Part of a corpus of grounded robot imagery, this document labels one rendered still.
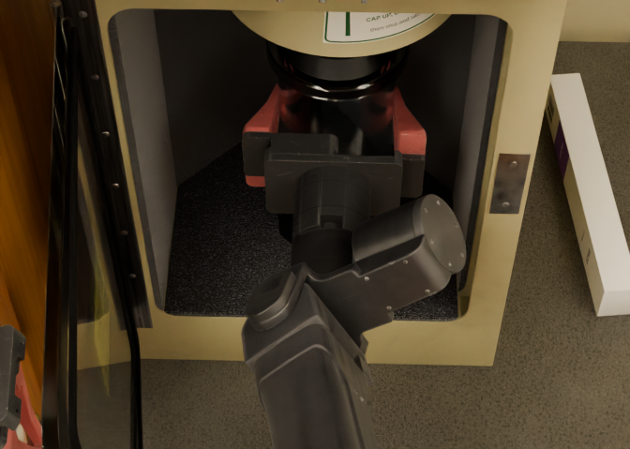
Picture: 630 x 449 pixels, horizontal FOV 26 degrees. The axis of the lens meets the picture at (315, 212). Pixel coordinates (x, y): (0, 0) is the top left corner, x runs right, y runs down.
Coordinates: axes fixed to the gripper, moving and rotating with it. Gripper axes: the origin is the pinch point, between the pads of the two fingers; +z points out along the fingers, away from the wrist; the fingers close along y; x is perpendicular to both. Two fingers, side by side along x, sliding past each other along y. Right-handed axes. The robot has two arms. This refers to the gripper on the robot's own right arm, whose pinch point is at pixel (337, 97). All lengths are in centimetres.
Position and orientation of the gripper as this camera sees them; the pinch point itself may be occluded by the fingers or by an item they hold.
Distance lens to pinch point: 108.3
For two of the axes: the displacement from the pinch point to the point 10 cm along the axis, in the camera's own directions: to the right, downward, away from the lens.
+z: 0.4, -8.0, 6.0
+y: -10.0, -0.3, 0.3
